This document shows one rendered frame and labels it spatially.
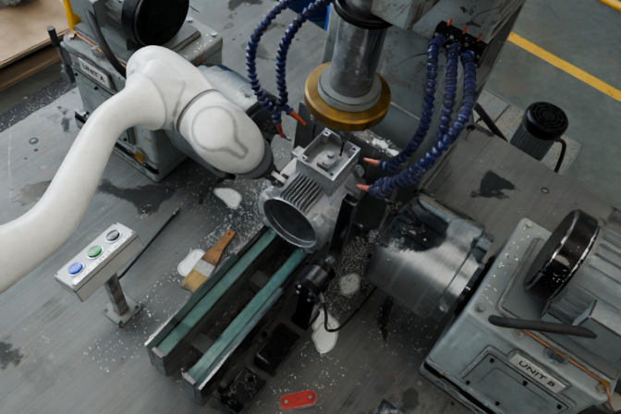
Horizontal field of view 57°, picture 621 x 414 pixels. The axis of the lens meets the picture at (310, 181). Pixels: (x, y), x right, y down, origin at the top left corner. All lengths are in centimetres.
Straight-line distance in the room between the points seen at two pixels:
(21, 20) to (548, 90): 284
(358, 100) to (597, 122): 249
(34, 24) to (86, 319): 206
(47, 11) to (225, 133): 252
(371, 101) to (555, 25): 297
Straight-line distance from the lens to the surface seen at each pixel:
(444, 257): 123
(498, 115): 263
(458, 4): 120
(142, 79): 101
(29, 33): 326
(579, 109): 355
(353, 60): 109
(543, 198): 190
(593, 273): 111
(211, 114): 93
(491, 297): 121
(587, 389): 122
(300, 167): 132
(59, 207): 84
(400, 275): 125
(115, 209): 166
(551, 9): 418
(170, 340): 134
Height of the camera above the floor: 217
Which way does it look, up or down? 54 degrees down
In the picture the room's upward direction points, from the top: 11 degrees clockwise
